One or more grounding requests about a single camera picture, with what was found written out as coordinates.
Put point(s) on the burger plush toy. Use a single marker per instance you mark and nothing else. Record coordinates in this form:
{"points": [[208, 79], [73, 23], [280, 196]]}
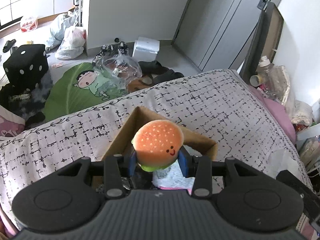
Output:
{"points": [[157, 140]]}

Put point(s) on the black clothes pile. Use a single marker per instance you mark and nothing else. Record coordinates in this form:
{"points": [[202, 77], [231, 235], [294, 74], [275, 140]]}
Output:
{"points": [[160, 70]]}

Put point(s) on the grey fuzzy blanket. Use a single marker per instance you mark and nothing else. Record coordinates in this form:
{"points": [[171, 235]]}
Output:
{"points": [[27, 102]]}

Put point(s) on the crinkled clear bag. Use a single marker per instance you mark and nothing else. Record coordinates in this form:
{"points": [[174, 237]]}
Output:
{"points": [[280, 85]]}

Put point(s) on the dark bed headboard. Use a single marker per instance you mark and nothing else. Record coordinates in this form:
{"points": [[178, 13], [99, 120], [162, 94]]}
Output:
{"points": [[265, 40]]}

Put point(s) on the clear plastic bottle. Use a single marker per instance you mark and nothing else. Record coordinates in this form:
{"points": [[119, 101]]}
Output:
{"points": [[265, 68]]}

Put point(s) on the red and white plastic bag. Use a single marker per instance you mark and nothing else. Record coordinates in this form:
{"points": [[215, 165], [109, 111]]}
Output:
{"points": [[28, 24]]}

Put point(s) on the clear plastic bag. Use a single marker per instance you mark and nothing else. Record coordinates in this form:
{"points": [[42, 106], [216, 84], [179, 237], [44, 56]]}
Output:
{"points": [[120, 67]]}

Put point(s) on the green cartoon leaf mat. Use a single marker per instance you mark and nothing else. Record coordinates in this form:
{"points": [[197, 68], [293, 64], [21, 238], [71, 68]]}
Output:
{"points": [[67, 92]]}

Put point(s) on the cardboard box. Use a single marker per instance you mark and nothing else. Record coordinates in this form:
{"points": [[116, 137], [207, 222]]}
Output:
{"points": [[127, 132]]}

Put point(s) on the pink pillow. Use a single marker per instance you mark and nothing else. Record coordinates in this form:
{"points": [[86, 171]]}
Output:
{"points": [[277, 112]]}

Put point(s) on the pink printed cushion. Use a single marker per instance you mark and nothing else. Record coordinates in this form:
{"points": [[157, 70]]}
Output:
{"points": [[10, 123]]}

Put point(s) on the white box appliance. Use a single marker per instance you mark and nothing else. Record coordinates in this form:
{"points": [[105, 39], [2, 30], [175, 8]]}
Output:
{"points": [[146, 48]]}

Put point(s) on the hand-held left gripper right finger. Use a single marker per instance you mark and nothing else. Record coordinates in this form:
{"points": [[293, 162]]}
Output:
{"points": [[184, 166]]}

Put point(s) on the grey plastic bag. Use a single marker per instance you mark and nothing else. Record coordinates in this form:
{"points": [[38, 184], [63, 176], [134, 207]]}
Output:
{"points": [[58, 27]]}

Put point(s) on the paper cup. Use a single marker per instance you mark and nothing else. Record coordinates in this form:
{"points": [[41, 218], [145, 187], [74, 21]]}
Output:
{"points": [[257, 79]]}

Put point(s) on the black slipper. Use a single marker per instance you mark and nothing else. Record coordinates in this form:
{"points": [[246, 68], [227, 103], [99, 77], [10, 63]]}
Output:
{"points": [[8, 45]]}

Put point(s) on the grey and pink plush toy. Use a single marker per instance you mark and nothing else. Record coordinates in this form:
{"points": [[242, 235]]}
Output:
{"points": [[170, 177]]}

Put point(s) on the black dice plush cube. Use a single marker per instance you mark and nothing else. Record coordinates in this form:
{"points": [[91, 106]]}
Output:
{"points": [[25, 67]]}

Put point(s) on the grey door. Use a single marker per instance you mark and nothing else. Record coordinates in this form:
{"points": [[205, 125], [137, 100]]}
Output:
{"points": [[220, 25]]}

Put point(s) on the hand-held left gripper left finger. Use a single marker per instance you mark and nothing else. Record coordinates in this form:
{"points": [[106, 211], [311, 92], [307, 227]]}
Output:
{"points": [[132, 165]]}

